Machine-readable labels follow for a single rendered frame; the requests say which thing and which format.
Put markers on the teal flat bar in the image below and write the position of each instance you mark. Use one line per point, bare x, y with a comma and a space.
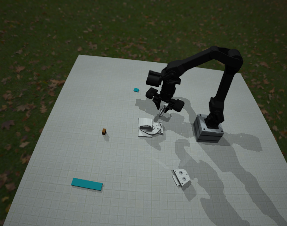
86, 184

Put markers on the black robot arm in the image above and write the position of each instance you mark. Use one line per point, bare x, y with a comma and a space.
174, 69

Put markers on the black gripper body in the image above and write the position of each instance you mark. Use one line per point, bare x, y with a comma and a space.
166, 97

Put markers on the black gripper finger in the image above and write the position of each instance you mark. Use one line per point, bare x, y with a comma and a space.
157, 103
168, 108

